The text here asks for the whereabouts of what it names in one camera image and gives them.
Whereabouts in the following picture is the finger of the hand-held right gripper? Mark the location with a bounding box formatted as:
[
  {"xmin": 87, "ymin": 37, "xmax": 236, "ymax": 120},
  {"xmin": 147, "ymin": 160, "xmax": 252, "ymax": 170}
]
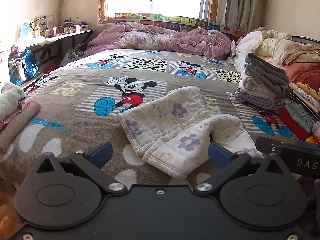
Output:
[{"xmin": 255, "ymin": 136, "xmax": 292, "ymax": 157}]

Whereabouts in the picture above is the white quilt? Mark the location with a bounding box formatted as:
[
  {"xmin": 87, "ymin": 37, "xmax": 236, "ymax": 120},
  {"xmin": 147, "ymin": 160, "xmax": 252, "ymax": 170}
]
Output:
[{"xmin": 226, "ymin": 31, "xmax": 268, "ymax": 78}]

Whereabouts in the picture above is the grey curtain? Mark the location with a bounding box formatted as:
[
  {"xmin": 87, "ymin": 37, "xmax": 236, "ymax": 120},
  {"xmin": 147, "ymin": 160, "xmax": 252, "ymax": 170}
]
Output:
[{"xmin": 217, "ymin": 0, "xmax": 267, "ymax": 32}]

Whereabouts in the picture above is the purple floral duvet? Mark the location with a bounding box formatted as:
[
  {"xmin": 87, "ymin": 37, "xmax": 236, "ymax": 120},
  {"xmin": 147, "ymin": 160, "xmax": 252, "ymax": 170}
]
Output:
[{"xmin": 84, "ymin": 21, "xmax": 233, "ymax": 58}]

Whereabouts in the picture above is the white desk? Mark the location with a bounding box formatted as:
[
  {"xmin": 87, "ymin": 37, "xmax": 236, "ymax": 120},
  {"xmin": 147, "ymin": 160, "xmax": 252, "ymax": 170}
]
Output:
[{"xmin": 24, "ymin": 29, "xmax": 95, "ymax": 63}]

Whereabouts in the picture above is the cartoon mouse printed blanket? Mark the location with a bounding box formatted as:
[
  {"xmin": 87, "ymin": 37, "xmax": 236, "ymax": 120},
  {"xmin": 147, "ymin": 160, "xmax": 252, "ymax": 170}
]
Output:
[{"xmin": 0, "ymin": 49, "xmax": 320, "ymax": 188}]

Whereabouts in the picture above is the white floral quilted garment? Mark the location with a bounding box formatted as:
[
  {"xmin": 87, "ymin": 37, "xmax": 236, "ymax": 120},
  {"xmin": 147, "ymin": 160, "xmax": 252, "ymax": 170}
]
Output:
[{"xmin": 117, "ymin": 85, "xmax": 264, "ymax": 180}]

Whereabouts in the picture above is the black desk lamp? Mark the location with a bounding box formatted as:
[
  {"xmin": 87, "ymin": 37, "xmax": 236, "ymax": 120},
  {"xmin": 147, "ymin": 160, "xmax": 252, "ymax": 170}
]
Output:
[{"xmin": 29, "ymin": 16, "xmax": 47, "ymax": 38}]

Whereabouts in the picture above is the grey plastic bag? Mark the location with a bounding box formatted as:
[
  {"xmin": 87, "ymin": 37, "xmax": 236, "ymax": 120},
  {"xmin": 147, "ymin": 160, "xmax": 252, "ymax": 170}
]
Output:
[{"xmin": 65, "ymin": 44, "xmax": 84, "ymax": 60}]

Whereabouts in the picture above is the cream blanket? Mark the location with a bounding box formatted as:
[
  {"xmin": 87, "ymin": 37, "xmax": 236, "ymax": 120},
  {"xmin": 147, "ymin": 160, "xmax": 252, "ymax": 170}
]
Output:
[{"xmin": 255, "ymin": 29, "xmax": 320, "ymax": 65}]

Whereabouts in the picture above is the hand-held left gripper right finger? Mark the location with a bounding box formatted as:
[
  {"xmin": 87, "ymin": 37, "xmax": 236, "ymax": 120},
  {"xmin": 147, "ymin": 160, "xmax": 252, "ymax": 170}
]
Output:
[{"xmin": 194, "ymin": 142, "xmax": 291, "ymax": 195}]

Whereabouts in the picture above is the pink folded towel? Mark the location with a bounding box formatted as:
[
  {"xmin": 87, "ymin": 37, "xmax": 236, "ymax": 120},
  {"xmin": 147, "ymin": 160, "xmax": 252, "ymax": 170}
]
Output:
[{"xmin": 0, "ymin": 99, "xmax": 41, "ymax": 153}]

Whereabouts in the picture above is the white quilted pillow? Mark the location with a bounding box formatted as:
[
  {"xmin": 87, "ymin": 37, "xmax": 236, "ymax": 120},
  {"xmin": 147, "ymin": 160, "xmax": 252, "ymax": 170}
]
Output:
[{"xmin": 0, "ymin": 81, "xmax": 27, "ymax": 122}]

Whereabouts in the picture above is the stack of grey folded clothes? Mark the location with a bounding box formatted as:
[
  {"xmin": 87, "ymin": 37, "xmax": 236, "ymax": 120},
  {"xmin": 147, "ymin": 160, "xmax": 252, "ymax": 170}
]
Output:
[{"xmin": 234, "ymin": 52, "xmax": 290, "ymax": 112}]

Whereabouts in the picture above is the blue plastic bag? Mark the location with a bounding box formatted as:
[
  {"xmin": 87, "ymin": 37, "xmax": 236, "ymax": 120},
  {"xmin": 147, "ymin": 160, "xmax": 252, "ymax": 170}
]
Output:
[{"xmin": 9, "ymin": 49, "xmax": 39, "ymax": 85}]

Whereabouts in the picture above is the dark wooden headboard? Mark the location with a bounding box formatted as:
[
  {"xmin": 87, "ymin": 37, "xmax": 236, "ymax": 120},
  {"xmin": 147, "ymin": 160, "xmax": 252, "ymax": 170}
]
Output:
[{"xmin": 291, "ymin": 35, "xmax": 320, "ymax": 47}]

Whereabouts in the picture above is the colourful alphabet foam mat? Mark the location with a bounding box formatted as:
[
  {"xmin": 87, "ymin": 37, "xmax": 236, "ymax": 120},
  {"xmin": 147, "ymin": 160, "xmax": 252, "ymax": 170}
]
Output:
[{"xmin": 114, "ymin": 12, "xmax": 245, "ymax": 39}]

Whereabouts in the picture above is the stack of colourful folded clothes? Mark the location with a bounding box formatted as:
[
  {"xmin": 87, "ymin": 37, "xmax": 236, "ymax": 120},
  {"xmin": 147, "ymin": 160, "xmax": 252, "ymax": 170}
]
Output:
[{"xmin": 279, "ymin": 81, "xmax": 320, "ymax": 140}]

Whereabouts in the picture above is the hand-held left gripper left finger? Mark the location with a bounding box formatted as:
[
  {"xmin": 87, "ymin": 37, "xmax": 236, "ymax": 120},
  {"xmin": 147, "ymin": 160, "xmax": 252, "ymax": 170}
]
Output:
[{"xmin": 37, "ymin": 142, "xmax": 127, "ymax": 195}]

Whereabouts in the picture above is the lilac floral folded cloth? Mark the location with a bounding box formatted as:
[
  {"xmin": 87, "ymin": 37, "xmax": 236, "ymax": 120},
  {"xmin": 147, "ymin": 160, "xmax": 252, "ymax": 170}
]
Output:
[{"xmin": 312, "ymin": 120, "xmax": 320, "ymax": 140}]

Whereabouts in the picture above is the row of small desk items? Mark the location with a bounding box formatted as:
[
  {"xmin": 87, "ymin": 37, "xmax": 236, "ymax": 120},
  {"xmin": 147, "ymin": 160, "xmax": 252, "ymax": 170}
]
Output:
[{"xmin": 54, "ymin": 17, "xmax": 89, "ymax": 34}]

